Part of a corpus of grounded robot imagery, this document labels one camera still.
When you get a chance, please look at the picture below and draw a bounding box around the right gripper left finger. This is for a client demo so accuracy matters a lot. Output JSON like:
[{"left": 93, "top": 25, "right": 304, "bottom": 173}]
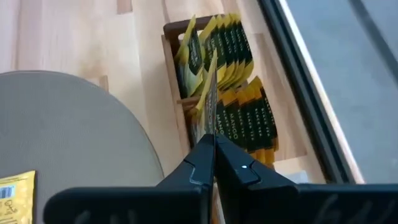
[{"left": 43, "top": 133, "right": 216, "bottom": 224}]

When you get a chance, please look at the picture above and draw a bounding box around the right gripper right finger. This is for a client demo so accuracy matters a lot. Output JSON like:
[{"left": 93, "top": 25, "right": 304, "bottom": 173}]
[{"left": 216, "top": 134, "right": 398, "bottom": 224}]

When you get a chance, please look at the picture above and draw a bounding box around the yellow tea packet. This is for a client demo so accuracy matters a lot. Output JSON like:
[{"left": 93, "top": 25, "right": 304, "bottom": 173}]
[
  {"left": 236, "top": 14, "right": 255, "bottom": 88},
  {"left": 198, "top": 15, "right": 228, "bottom": 91},
  {"left": 216, "top": 14, "right": 234, "bottom": 90},
  {"left": 223, "top": 12, "right": 242, "bottom": 90},
  {"left": 190, "top": 48, "right": 219, "bottom": 139},
  {"left": 0, "top": 170, "right": 37, "bottom": 224},
  {"left": 173, "top": 14, "right": 205, "bottom": 100},
  {"left": 229, "top": 12, "right": 249, "bottom": 89}
]

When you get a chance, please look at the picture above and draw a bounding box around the wooden tea organizer box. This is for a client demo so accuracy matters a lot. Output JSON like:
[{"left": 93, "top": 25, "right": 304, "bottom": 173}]
[{"left": 160, "top": 14, "right": 326, "bottom": 184}]

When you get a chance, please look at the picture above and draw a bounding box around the round grey mat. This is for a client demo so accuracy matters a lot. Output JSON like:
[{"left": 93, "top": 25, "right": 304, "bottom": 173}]
[{"left": 0, "top": 70, "right": 165, "bottom": 224}]

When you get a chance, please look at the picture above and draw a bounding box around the black aluminium rig frame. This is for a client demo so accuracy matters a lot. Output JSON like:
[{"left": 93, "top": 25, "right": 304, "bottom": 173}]
[{"left": 257, "top": 0, "right": 357, "bottom": 184}]

